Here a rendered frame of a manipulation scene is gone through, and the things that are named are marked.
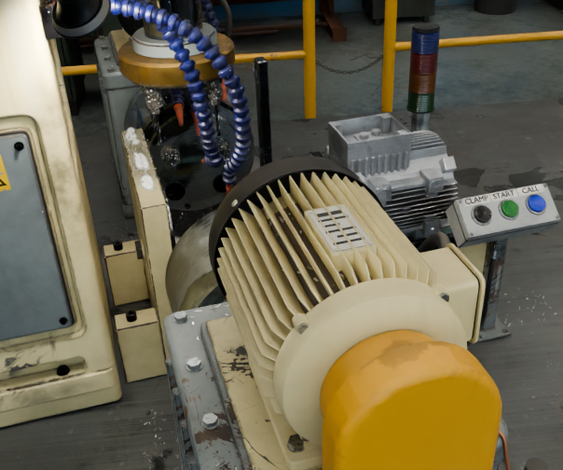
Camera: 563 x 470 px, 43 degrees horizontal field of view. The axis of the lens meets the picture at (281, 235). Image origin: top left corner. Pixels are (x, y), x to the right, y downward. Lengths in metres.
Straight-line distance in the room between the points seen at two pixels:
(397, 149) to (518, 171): 0.72
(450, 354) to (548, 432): 0.75
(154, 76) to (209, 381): 0.51
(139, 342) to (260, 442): 0.61
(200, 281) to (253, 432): 0.31
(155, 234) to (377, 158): 0.42
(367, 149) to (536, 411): 0.51
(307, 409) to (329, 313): 0.08
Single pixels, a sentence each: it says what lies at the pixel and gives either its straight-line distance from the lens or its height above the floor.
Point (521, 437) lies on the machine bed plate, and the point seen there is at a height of 0.80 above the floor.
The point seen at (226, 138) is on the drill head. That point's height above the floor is 1.07.
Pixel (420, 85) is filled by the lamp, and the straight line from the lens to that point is 1.66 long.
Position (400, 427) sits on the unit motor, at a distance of 0.50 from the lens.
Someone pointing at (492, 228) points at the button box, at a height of 1.05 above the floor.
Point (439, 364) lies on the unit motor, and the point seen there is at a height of 1.35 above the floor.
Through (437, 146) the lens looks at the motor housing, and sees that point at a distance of 1.35.
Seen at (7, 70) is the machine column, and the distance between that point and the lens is 0.97.
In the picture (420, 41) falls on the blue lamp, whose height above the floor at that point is 1.19.
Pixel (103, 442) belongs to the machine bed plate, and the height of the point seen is 0.80.
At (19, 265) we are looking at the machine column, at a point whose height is 1.11.
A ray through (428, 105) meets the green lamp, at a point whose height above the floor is 1.05.
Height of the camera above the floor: 1.67
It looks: 32 degrees down
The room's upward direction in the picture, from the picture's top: 3 degrees counter-clockwise
